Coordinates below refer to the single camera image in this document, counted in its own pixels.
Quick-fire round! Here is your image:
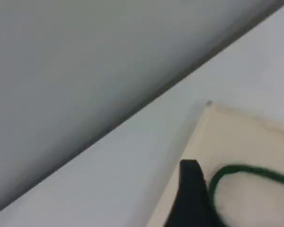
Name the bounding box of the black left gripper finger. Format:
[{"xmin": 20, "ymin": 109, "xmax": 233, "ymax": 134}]
[{"xmin": 164, "ymin": 159, "xmax": 224, "ymax": 227}]

